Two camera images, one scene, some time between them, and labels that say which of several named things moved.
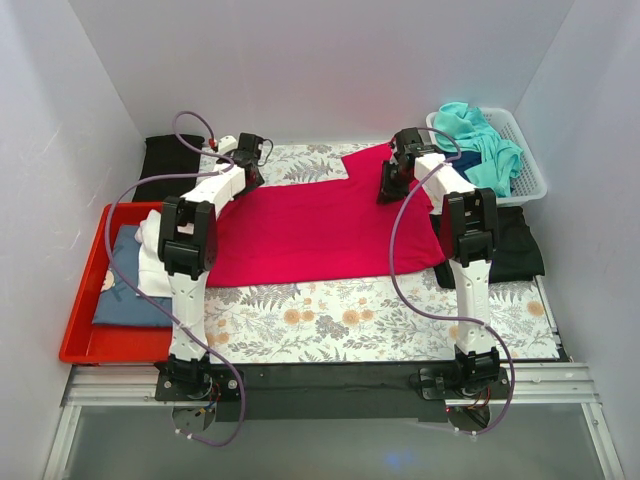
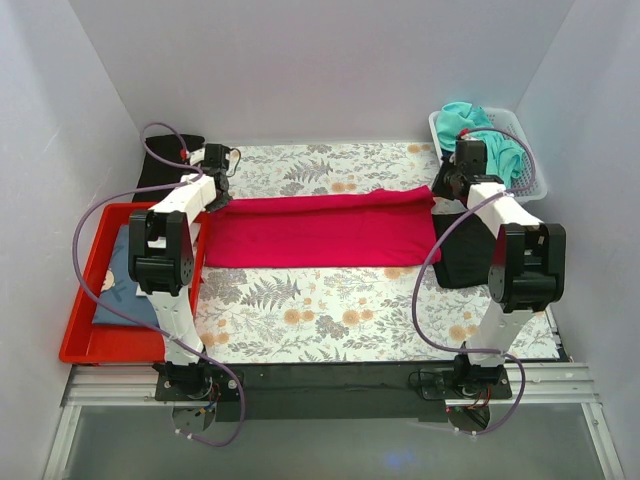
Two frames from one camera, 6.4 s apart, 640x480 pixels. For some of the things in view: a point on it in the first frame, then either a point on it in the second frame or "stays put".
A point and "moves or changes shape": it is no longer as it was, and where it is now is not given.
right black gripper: (392, 185) to (447, 181)
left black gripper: (253, 176) to (220, 195)
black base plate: (331, 392) stays put
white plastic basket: (528, 184) stays put
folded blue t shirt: (120, 304) stays put
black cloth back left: (166, 155) stays put
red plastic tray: (87, 343) stays put
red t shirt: (320, 229) moves or changes shape
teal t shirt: (462, 127) stays put
